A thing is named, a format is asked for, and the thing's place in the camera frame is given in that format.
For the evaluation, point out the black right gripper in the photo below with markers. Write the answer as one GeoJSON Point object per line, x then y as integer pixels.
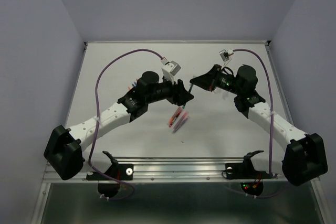
{"type": "Point", "coordinates": [207, 81]}

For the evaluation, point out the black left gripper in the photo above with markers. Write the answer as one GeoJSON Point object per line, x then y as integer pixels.
{"type": "Point", "coordinates": [175, 98]}

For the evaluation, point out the green pen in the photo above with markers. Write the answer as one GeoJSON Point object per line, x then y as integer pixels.
{"type": "Point", "coordinates": [188, 96]}

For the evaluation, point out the orange brown pen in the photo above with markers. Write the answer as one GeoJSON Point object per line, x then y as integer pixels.
{"type": "Point", "coordinates": [175, 115]}

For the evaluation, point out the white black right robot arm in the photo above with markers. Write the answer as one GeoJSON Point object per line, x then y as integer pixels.
{"type": "Point", "coordinates": [304, 156]}

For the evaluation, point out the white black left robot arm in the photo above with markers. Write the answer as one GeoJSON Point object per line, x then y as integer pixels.
{"type": "Point", "coordinates": [65, 147]}

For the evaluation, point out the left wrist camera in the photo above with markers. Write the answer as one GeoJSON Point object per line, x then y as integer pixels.
{"type": "Point", "coordinates": [169, 69]}

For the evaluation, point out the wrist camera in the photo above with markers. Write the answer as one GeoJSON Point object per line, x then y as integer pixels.
{"type": "Point", "coordinates": [226, 56]}
{"type": "Point", "coordinates": [169, 69]}

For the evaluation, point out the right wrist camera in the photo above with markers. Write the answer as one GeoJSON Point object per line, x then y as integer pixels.
{"type": "Point", "coordinates": [226, 56]}

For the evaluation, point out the aluminium rail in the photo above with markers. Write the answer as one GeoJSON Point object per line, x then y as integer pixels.
{"type": "Point", "coordinates": [162, 170]}

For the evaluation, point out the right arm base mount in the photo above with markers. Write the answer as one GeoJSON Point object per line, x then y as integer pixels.
{"type": "Point", "coordinates": [252, 184]}

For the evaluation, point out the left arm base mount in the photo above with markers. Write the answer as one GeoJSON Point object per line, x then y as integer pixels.
{"type": "Point", "coordinates": [114, 184]}

